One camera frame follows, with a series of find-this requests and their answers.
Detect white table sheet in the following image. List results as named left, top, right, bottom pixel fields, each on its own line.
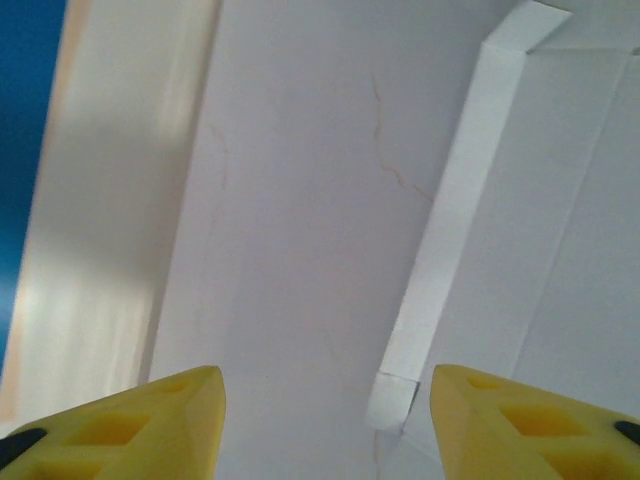
left=142, top=0, right=524, bottom=480

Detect white blue paper box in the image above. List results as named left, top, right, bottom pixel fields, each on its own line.
left=363, top=0, right=640, bottom=480

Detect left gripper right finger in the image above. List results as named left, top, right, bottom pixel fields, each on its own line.
left=430, top=363, right=640, bottom=480

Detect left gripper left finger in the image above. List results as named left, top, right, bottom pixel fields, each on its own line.
left=0, top=364, right=227, bottom=480

